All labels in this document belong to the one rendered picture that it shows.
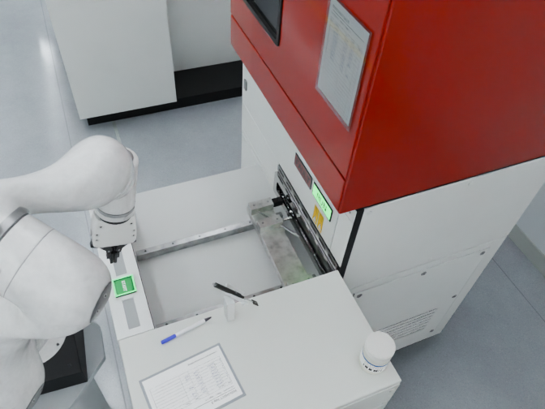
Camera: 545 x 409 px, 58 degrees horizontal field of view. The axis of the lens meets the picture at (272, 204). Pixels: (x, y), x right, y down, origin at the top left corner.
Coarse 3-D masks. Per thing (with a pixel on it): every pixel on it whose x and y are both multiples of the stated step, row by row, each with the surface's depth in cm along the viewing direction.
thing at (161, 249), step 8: (240, 224) 164; (248, 224) 164; (208, 232) 161; (216, 232) 161; (224, 232) 161; (232, 232) 163; (240, 232) 165; (176, 240) 158; (184, 240) 158; (192, 240) 158; (200, 240) 160; (208, 240) 161; (152, 248) 155; (160, 248) 155; (168, 248) 156; (176, 248) 158; (136, 256) 154; (144, 256) 154; (152, 256) 156
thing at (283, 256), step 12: (252, 216) 162; (264, 240) 156; (276, 240) 156; (288, 240) 157; (276, 252) 153; (288, 252) 154; (276, 264) 150; (288, 264) 151; (300, 264) 151; (288, 276) 148; (300, 276) 148
